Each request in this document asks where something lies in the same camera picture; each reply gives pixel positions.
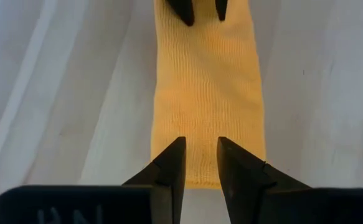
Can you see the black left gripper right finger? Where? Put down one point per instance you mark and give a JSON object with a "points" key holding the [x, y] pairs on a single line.
{"points": [[262, 202]]}

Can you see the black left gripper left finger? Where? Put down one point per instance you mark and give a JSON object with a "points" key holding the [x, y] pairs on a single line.
{"points": [[137, 205]]}

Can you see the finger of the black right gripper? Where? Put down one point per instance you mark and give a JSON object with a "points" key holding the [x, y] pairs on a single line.
{"points": [[184, 11], [221, 9]]}

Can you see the orange microfiber towel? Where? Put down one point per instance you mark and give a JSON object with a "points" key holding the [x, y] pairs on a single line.
{"points": [[206, 93]]}

